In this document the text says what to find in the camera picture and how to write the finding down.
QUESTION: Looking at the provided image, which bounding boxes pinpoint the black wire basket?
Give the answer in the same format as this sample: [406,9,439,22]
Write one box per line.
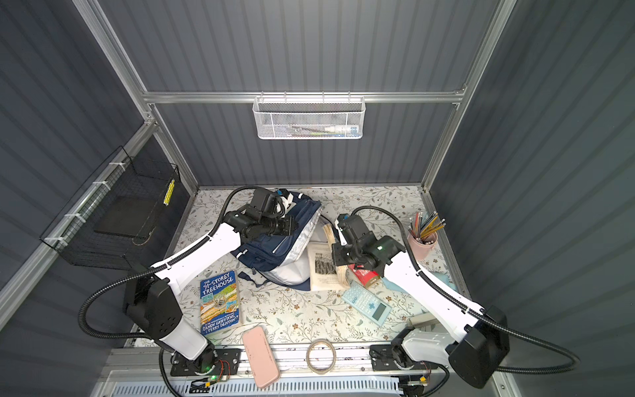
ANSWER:
[41,140,190,271]

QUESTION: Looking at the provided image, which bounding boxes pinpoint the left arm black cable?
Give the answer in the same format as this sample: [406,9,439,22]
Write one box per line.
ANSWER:
[78,185,264,397]

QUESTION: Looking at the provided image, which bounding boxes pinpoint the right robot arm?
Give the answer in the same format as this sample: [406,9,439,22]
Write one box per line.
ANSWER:
[332,214,509,389]

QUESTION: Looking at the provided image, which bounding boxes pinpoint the yellow tag on basket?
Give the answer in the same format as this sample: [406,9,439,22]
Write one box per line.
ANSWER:
[163,179,175,206]

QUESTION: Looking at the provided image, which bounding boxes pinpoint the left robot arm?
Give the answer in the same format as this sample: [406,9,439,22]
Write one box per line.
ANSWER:
[123,186,299,361]

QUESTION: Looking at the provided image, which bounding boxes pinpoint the red card box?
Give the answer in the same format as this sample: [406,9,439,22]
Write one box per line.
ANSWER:
[348,265,380,289]

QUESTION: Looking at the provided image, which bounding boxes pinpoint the bundle of coloured pencils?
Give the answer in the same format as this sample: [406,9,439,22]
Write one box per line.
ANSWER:
[408,211,446,245]

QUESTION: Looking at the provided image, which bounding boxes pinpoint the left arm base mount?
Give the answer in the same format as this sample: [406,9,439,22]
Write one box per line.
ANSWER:
[170,347,242,378]

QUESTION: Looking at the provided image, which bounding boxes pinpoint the light blue calculator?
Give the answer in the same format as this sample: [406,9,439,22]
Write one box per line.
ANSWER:
[342,283,392,326]

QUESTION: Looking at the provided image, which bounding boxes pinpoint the pink pencil cup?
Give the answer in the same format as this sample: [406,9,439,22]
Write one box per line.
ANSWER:
[408,233,438,261]

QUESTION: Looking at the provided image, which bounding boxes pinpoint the white wire mesh basket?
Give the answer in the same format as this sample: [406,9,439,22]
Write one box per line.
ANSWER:
[252,95,366,141]

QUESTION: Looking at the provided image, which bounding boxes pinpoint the pink pencil case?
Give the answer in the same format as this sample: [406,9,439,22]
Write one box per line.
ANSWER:
[242,326,280,389]

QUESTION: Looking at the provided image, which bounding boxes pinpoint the blue treehouse paperback book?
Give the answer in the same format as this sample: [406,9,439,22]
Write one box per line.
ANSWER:
[199,271,241,336]

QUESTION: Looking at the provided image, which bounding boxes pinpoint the roll of clear tape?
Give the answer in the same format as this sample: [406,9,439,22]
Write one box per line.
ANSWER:
[305,339,337,375]

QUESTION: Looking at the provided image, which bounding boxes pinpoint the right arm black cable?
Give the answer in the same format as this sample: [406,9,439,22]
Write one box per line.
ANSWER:
[350,205,581,397]

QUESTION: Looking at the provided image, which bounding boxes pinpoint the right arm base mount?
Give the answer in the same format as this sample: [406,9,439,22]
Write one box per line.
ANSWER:
[369,344,438,372]

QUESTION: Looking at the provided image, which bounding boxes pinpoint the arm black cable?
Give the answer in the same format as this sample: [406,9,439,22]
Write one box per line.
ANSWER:
[350,205,581,397]
[78,185,264,397]

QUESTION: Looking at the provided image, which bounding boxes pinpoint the pens in white basket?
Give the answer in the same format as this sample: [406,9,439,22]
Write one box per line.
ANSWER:
[287,125,361,138]

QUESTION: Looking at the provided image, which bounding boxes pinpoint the navy blue student backpack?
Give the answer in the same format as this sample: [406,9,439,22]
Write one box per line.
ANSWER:
[232,189,321,291]

